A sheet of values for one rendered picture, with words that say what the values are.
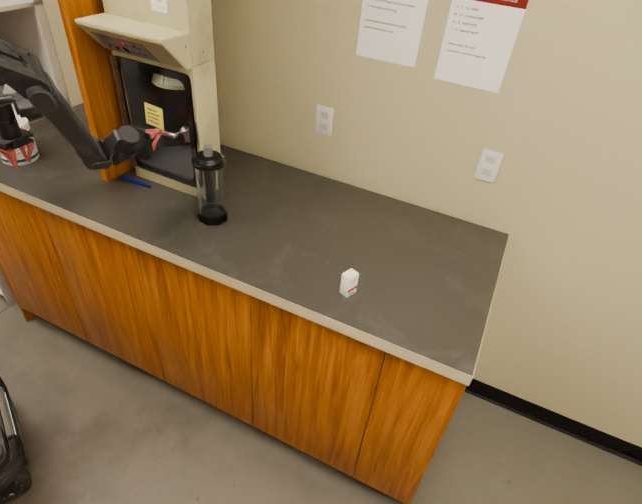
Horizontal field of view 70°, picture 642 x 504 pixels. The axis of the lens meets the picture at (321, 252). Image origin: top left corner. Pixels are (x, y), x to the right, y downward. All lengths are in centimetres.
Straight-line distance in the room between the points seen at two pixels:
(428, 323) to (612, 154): 78
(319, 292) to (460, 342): 42
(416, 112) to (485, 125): 24
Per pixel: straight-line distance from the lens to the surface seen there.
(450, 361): 127
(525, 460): 236
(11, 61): 111
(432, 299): 141
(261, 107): 196
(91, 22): 160
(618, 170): 171
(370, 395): 151
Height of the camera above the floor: 188
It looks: 39 degrees down
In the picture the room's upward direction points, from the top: 6 degrees clockwise
